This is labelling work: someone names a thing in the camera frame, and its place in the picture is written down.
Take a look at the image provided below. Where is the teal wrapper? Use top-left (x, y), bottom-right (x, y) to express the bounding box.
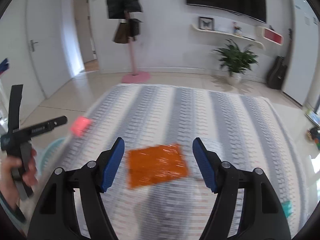
top-left (281, 200), bottom-right (293, 218)

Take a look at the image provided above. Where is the orange foil wrapper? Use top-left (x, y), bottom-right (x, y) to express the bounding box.
top-left (126, 144), bottom-right (189, 189)

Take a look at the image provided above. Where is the person's left hand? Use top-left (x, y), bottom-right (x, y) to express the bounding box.
top-left (1, 148), bottom-right (37, 210)

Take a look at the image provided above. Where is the teal plastic basket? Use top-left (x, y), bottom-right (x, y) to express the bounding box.
top-left (1, 138), bottom-right (65, 230)

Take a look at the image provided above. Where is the pink sticky note pad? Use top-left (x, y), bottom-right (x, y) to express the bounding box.
top-left (71, 116), bottom-right (92, 137)

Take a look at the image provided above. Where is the striped woven table cloth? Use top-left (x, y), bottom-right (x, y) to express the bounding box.
top-left (45, 84), bottom-right (309, 239)

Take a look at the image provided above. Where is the white door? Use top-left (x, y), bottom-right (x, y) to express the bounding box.
top-left (25, 0), bottom-right (84, 98)

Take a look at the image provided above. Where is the pink coat stand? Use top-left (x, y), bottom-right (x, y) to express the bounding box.
top-left (121, 11), bottom-right (151, 83)

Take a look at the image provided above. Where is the white refrigerator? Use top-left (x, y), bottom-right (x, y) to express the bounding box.
top-left (282, 0), bottom-right (319, 106)

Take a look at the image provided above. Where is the black guitar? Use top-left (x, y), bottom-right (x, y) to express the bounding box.
top-left (266, 28), bottom-right (293, 90)

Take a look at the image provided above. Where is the brown bag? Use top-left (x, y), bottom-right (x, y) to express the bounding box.
top-left (113, 21), bottom-right (130, 44)

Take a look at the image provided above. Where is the green potted plant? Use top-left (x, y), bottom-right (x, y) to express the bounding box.
top-left (214, 39), bottom-right (259, 86)

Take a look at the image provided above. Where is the black handbag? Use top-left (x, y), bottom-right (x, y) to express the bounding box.
top-left (127, 18), bottom-right (141, 41)

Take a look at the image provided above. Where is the small figurine on shelf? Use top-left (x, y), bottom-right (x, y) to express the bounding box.
top-left (233, 22), bottom-right (242, 36)

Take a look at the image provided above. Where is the red white wall box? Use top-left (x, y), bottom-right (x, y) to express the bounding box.
top-left (255, 26), bottom-right (284, 46)

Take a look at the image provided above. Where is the white curved wall shelf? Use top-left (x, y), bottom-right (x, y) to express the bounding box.
top-left (190, 24), bottom-right (266, 51)

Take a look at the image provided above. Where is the butterfly picture frame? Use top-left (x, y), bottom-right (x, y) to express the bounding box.
top-left (198, 16), bottom-right (215, 30)

